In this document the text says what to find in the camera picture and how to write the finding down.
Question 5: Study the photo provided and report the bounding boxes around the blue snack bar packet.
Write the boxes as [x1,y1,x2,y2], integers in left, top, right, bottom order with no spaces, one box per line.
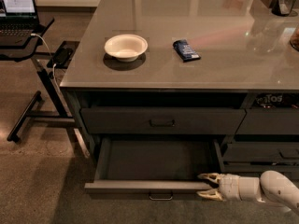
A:
[173,39,201,63]

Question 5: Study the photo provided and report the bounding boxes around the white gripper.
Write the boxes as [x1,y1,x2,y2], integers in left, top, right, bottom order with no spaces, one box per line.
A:
[197,173,241,202]

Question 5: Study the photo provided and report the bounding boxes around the black smartphone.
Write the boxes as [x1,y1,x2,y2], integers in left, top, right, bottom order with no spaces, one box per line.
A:
[53,48,73,65]

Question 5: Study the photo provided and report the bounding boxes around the black laptop stand table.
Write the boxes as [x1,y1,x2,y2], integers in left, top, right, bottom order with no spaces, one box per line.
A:
[0,14,80,143]

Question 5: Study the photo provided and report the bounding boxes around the dark grey top drawer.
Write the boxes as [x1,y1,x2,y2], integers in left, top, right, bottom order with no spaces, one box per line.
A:
[80,106,245,134]

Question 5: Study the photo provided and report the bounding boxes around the white charging cable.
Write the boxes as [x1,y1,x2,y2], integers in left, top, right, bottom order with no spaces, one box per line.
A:
[29,32,62,93]

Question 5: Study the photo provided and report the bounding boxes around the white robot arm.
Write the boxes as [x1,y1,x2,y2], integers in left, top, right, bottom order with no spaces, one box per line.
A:
[197,170,299,215]

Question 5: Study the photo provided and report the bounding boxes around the dark glass jar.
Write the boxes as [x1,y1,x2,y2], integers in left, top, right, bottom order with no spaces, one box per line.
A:
[271,0,299,17]

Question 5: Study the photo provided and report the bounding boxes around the white ceramic bowl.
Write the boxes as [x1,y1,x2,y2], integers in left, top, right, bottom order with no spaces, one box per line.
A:
[104,35,148,63]

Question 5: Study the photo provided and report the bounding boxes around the dark grey drawer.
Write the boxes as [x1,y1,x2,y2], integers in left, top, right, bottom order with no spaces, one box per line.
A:
[80,106,245,134]
[85,136,221,201]

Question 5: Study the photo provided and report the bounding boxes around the chips bag in drawer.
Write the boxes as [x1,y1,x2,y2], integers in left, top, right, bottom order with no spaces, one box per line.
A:
[253,93,299,109]

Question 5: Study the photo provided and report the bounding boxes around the right top drawer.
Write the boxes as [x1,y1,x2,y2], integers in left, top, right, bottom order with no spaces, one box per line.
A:
[236,108,299,135]

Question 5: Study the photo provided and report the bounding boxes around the brown object at edge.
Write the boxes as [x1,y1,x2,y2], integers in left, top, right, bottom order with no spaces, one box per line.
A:
[290,28,299,51]

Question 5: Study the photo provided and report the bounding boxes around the black laptop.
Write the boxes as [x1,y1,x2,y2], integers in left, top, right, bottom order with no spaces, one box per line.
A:
[0,0,39,49]

